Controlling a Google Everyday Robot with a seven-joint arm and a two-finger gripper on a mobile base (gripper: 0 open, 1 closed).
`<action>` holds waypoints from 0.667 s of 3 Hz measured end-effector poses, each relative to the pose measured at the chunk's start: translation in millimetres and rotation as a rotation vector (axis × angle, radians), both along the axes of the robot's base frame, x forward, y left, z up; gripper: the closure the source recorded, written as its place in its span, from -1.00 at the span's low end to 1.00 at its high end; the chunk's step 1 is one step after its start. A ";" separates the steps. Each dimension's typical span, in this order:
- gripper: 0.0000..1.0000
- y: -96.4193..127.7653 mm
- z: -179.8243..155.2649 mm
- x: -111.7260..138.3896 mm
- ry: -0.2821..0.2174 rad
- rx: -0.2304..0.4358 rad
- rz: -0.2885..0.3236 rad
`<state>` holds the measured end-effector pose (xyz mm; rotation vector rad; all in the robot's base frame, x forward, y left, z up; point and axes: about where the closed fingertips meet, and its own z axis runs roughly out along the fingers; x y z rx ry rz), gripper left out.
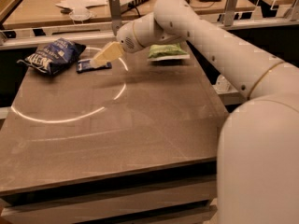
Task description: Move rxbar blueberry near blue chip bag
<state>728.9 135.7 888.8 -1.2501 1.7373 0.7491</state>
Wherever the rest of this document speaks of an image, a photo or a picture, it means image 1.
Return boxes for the grey metal post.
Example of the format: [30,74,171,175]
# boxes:
[108,0,122,35]
[222,0,238,26]

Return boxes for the white paper sheets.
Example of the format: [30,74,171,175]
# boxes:
[56,0,108,8]

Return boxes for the left grey metal post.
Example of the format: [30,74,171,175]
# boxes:
[108,0,122,35]

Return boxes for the lower grey drawer front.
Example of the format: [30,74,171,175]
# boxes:
[93,203,219,224]

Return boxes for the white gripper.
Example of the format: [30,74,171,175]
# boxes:
[91,22,141,68]

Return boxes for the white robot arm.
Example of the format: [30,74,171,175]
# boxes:
[94,0,299,224]

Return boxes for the grey drawer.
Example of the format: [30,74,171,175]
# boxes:
[93,203,219,224]
[2,179,217,224]

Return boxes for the blue chip bag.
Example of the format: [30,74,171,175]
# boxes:
[17,38,86,76]

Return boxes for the upper grey drawer front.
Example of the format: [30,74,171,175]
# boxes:
[2,179,217,224]

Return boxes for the green chip bag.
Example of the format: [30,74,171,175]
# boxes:
[148,43,190,61]

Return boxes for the blue rxbar blueberry wrapper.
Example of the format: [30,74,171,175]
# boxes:
[77,59,112,74]

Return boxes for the wooden background desk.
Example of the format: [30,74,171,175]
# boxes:
[3,0,255,30]

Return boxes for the clear round plastic lid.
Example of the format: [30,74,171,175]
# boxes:
[69,7,92,21]

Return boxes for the left clear sanitizer bottle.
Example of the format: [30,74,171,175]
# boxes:
[215,75,231,92]

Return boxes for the right grey metal post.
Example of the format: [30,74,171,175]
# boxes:
[222,0,238,26]

